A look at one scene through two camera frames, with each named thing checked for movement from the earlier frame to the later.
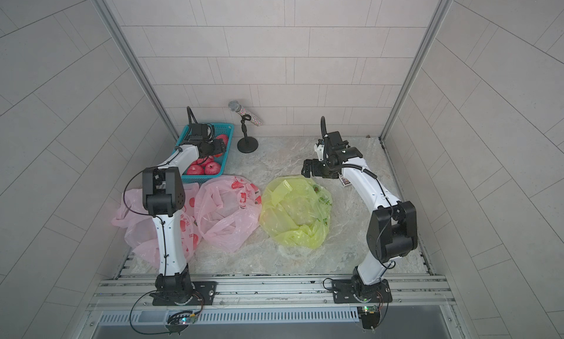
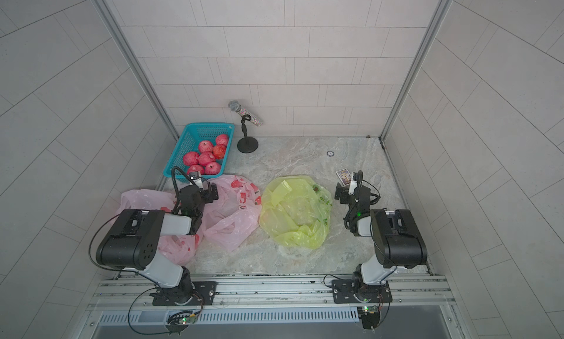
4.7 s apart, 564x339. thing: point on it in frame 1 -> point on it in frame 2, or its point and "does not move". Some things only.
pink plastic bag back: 228,210 does not move
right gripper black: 317,170 -> 341,189
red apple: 224,137 does not move
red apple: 212,168 does not move
